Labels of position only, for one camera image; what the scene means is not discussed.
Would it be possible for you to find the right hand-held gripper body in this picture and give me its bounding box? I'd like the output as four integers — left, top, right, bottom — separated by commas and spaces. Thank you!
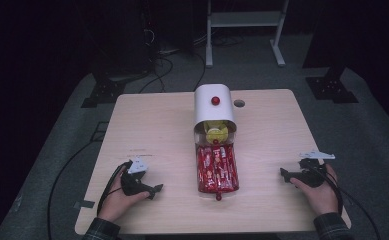
294, 150, 336, 189

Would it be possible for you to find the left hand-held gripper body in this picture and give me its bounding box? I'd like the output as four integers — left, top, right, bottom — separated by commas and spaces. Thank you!
120, 156, 154, 198

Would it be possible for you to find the person's right hand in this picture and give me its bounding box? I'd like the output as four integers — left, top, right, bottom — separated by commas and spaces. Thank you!
289, 163, 340, 217

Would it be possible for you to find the person's left hand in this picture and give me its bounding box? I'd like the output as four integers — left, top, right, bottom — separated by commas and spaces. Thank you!
97, 164, 151, 224

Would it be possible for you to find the red snack packet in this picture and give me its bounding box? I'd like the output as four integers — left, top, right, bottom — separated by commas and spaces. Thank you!
211, 145, 229, 193
197, 145, 214, 193
225, 143, 240, 192

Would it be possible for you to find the grey tape strip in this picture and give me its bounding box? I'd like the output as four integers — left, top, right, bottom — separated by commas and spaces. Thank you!
73, 199, 96, 211

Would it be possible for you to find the red snack packets tray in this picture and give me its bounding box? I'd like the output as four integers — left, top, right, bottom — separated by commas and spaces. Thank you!
195, 141, 242, 202

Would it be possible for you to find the yellow round snack cup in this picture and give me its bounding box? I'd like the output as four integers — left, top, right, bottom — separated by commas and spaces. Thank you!
205, 127, 230, 144
203, 120, 229, 132

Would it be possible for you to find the black stand base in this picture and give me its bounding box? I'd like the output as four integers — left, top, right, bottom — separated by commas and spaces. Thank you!
305, 65, 360, 105
80, 77, 127, 109

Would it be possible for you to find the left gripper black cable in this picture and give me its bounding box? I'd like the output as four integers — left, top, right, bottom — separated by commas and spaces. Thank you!
96, 160, 134, 217

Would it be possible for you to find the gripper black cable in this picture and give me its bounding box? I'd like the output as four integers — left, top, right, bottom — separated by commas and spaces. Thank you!
310, 164, 382, 240
96, 160, 134, 217

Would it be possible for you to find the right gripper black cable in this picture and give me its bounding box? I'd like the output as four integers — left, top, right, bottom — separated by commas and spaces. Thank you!
310, 164, 382, 240

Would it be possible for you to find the black floor cable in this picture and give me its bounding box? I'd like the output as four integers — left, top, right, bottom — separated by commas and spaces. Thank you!
46, 141, 100, 240

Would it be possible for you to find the tangle of black cables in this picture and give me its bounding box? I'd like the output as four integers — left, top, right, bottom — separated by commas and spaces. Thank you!
137, 28, 246, 95

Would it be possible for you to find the white metal desk frame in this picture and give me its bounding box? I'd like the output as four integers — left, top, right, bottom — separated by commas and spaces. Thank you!
205, 0, 290, 69

